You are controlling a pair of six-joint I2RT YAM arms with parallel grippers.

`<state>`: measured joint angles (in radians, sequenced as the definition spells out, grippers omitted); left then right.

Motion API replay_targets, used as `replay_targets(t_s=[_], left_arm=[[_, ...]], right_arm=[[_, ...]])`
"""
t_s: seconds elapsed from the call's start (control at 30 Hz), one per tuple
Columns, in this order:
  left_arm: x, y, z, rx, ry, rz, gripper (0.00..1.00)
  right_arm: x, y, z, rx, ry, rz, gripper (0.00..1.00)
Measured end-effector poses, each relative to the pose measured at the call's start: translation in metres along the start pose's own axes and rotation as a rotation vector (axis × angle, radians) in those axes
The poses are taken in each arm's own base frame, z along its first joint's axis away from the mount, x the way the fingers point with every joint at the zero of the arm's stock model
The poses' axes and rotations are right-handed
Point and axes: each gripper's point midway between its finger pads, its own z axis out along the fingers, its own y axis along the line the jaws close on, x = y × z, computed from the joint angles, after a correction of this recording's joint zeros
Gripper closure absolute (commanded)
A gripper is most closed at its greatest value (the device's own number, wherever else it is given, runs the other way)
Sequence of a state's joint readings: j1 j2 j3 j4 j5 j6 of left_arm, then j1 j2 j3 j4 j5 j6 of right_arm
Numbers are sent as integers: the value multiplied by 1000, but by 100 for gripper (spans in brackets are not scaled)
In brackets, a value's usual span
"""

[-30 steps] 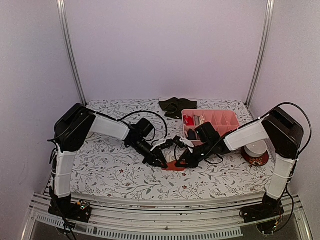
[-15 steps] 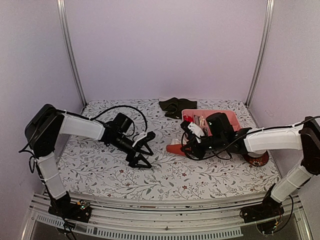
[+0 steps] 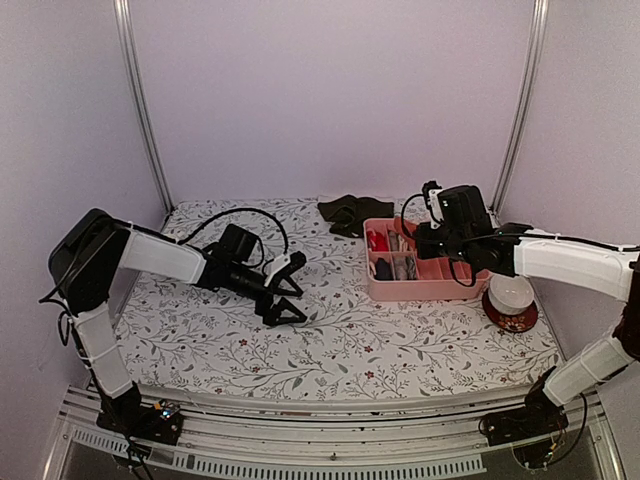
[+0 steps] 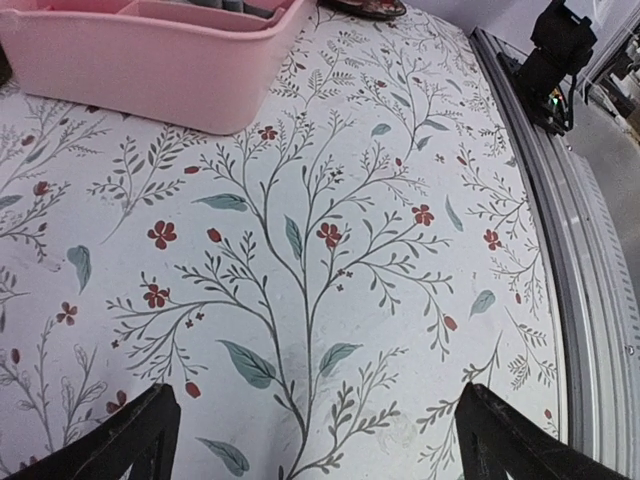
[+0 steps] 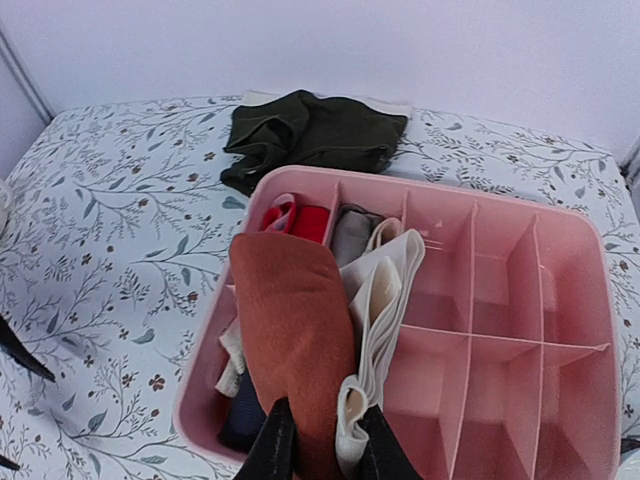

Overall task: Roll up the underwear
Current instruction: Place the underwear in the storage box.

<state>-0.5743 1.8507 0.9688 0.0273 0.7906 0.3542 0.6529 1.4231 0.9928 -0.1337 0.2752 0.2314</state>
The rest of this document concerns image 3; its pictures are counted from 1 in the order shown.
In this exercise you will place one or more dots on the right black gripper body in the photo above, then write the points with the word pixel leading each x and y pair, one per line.
pixel 454 246

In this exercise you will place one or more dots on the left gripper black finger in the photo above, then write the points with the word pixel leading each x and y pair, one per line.
pixel 278 313
pixel 282 284

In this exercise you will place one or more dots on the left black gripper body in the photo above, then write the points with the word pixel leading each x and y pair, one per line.
pixel 237 278

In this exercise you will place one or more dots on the dark olive cloth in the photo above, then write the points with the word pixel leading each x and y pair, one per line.
pixel 347 214

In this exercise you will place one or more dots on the pink divided organizer tray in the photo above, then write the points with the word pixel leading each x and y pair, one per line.
pixel 400 275

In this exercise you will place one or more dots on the red underwear white waistband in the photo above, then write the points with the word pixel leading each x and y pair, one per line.
pixel 377 241

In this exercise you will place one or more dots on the white bowl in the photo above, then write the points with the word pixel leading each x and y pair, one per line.
pixel 510 295

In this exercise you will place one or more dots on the floral patterned table mat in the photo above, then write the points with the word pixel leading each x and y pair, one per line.
pixel 351 346

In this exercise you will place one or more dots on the red floral saucer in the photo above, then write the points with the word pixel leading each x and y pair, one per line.
pixel 518 323

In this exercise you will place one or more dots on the right robot arm white sleeve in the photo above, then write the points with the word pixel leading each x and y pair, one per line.
pixel 591 291

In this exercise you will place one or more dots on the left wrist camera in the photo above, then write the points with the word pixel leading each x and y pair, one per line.
pixel 238 242

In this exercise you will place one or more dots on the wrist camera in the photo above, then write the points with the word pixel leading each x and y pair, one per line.
pixel 238 242
pixel 464 211

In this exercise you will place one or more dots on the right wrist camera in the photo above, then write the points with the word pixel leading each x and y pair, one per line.
pixel 464 211

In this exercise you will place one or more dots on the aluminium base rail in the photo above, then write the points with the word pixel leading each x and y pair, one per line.
pixel 231 437

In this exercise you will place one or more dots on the right aluminium frame post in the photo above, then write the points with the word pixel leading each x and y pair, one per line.
pixel 533 56

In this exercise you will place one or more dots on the aluminium frame post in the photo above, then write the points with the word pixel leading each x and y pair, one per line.
pixel 533 56
pixel 126 36

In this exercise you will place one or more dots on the left aluminium frame post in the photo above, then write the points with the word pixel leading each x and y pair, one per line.
pixel 126 36

